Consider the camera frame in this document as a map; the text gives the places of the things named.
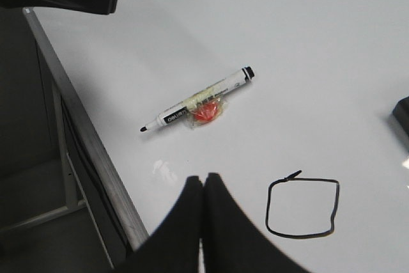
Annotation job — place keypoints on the white black whiteboard marker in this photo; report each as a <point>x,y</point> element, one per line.
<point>197,100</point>

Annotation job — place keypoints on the white whiteboard with aluminium frame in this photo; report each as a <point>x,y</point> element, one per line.
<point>327,75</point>

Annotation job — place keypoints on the red round magnet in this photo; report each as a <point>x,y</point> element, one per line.
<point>206,113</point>

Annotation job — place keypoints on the black whiteboard eraser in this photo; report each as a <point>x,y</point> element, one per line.
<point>398,122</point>

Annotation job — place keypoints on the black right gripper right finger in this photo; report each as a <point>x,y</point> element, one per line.
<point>231,243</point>

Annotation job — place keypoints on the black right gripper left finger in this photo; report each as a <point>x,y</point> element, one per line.
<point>174,245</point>

